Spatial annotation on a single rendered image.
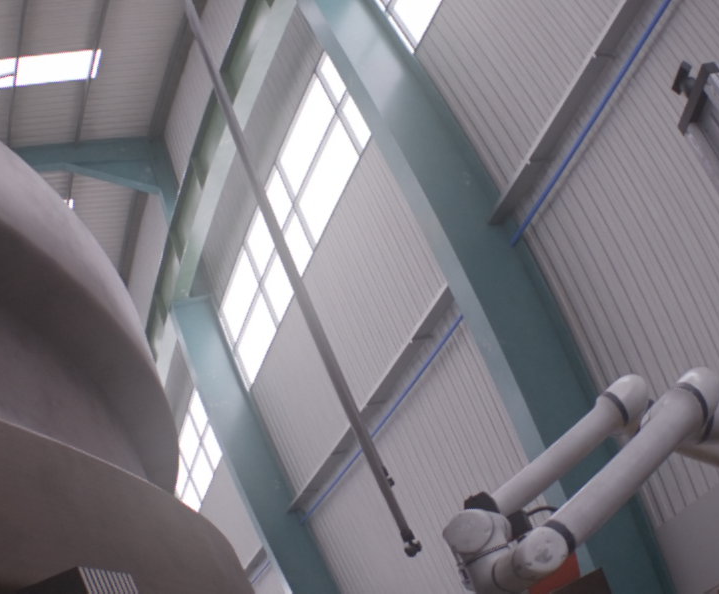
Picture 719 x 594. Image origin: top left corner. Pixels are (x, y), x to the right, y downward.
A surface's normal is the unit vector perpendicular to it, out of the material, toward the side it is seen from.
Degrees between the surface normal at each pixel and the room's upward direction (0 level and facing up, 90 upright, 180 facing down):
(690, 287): 90
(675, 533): 90
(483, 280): 90
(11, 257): 180
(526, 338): 90
